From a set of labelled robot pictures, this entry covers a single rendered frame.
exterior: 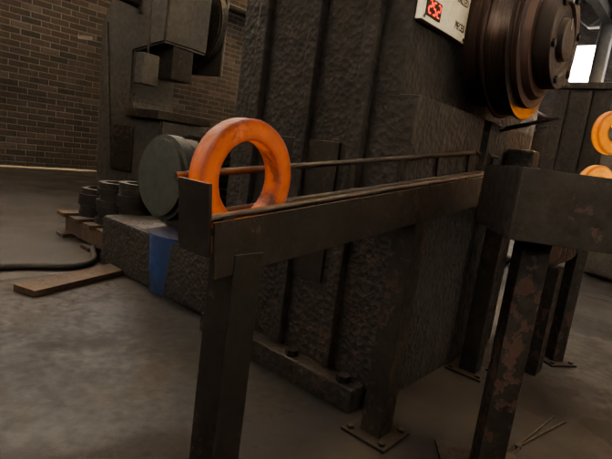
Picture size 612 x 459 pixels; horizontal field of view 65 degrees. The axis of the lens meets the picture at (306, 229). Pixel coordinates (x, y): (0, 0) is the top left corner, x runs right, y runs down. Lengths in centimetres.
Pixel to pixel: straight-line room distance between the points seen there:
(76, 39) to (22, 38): 65
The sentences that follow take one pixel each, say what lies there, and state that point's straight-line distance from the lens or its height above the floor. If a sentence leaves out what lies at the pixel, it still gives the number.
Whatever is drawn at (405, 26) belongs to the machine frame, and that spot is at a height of 104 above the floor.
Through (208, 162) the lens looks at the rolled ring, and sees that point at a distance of 70.
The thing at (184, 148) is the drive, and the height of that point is 63.
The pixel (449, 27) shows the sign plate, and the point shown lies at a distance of 150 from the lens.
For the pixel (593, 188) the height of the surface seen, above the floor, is 70.
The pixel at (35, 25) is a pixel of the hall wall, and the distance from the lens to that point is 711.
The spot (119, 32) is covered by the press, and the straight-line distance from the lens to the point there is 597.
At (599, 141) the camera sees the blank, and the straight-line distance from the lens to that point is 207.
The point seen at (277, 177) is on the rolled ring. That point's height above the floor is 65.
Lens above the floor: 70
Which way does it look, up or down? 9 degrees down
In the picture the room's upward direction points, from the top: 8 degrees clockwise
